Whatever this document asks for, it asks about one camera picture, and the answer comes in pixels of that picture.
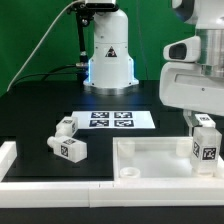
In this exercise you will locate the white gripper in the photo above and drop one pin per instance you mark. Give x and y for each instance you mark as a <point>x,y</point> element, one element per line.
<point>183,86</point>

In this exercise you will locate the white square tabletop part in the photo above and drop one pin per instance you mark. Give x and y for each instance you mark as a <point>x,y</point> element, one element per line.
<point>158,161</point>

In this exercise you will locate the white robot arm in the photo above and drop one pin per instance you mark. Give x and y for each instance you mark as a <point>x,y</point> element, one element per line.
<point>111,69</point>

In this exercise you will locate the white tag sheet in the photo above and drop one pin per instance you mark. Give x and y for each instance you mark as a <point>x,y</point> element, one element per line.
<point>114,119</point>

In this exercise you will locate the white U-shaped fence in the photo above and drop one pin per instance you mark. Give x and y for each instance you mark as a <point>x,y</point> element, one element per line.
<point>95,193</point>

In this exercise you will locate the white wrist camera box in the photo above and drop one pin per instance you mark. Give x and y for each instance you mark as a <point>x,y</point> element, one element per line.
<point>187,50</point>

